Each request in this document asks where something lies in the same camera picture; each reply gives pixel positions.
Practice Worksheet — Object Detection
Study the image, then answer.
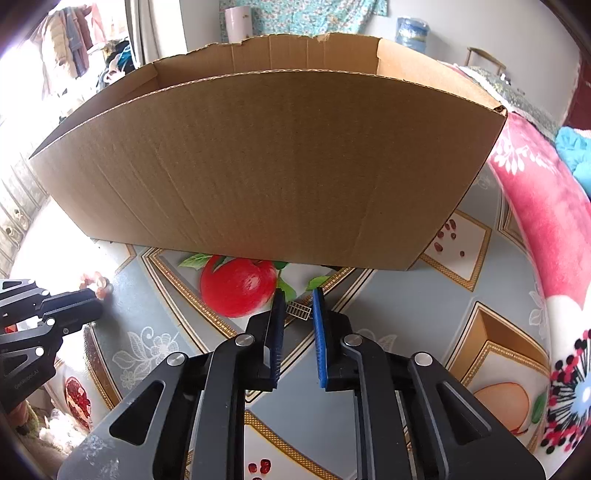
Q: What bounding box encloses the pink floral blanket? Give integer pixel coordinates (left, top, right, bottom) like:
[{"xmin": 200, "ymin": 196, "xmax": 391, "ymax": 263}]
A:
[{"xmin": 487, "ymin": 111, "xmax": 591, "ymax": 467}]

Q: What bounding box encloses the pile of clothes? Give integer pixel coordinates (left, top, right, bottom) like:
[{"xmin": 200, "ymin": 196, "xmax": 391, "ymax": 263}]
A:
[{"xmin": 95, "ymin": 39, "xmax": 141, "ymax": 86}]

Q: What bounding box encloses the fruit print tablecloth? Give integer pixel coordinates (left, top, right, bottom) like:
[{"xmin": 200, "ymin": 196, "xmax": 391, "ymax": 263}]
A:
[{"xmin": 81, "ymin": 152, "xmax": 555, "ymax": 480}]

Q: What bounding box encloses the grey curtain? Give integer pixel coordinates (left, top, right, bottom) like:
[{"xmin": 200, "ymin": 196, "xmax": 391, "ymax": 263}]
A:
[{"xmin": 124, "ymin": 0, "xmax": 158, "ymax": 65}]

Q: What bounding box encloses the row of hanging clothes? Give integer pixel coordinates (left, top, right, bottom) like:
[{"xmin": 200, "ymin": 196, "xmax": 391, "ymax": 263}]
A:
[{"xmin": 37, "ymin": 2, "xmax": 105, "ymax": 81}]

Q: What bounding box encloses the wooden chair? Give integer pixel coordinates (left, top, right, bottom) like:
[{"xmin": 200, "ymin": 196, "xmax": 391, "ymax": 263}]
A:
[{"xmin": 464, "ymin": 46, "xmax": 506, "ymax": 75}]

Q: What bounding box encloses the pink rolled mat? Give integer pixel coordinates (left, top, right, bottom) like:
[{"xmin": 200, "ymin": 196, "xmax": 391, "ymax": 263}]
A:
[{"xmin": 225, "ymin": 7, "xmax": 252, "ymax": 40}]

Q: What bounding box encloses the light blue quilt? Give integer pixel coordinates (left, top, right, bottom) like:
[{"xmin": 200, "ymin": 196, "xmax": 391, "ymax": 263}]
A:
[{"xmin": 554, "ymin": 127, "xmax": 591, "ymax": 199}]

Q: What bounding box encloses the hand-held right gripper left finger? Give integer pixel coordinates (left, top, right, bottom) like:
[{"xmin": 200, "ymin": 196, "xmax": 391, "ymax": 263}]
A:
[{"xmin": 58, "ymin": 290, "xmax": 288, "ymax": 480}]

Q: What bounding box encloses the blue dispenser water bottle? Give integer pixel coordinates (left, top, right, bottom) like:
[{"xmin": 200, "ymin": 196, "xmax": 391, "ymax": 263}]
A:
[{"xmin": 396, "ymin": 17, "xmax": 431, "ymax": 54}]

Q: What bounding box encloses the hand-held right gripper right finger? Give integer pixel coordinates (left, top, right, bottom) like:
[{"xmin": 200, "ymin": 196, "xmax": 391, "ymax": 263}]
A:
[{"xmin": 311, "ymin": 288, "xmax": 548, "ymax": 480}]

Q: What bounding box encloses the grey knitted throw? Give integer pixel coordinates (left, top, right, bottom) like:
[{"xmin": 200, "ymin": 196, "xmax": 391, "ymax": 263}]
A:
[{"xmin": 455, "ymin": 65, "xmax": 561, "ymax": 139}]

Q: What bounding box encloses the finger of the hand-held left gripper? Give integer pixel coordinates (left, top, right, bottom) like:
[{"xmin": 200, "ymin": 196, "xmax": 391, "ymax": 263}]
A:
[
  {"xmin": 0, "ymin": 319, "xmax": 64, "ymax": 415},
  {"xmin": 0, "ymin": 278, "xmax": 104, "ymax": 326}
]

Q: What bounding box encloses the teal floral wall cloth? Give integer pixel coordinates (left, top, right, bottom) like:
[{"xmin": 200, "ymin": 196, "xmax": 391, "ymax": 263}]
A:
[{"xmin": 252, "ymin": 0, "xmax": 389, "ymax": 35}]

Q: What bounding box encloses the cardboard box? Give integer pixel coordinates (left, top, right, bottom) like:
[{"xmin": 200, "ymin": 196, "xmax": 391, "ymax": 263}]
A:
[{"xmin": 28, "ymin": 34, "xmax": 509, "ymax": 271}]

